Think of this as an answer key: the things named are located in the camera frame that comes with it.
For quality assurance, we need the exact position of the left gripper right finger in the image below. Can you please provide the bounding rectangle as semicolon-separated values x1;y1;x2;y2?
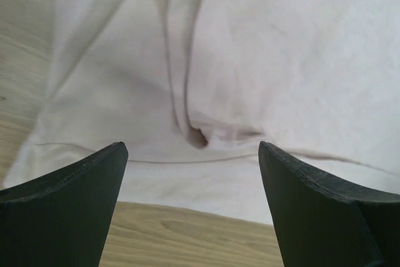
258;142;399;267

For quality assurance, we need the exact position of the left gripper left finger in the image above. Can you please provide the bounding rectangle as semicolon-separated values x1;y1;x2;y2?
1;142;128;266

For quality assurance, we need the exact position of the beige t shirt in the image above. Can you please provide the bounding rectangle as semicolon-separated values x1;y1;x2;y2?
4;0;399;224

